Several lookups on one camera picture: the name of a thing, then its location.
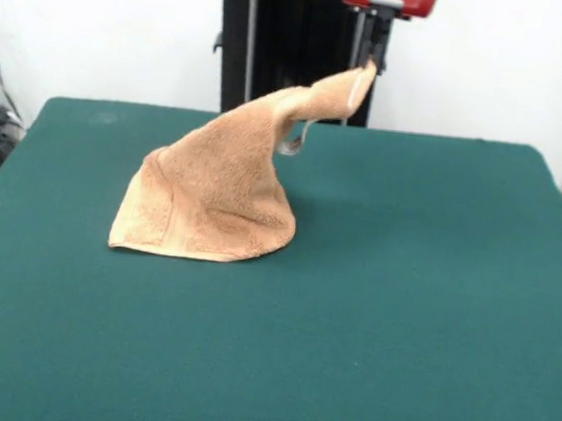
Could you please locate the tan terry towel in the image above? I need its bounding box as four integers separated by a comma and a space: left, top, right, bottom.
106, 33, 379, 277

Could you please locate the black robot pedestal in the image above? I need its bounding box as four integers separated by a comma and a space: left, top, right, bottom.
190, 0, 397, 131

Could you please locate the dark green table cloth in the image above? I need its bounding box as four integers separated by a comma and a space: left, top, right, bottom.
0, 87, 562, 421

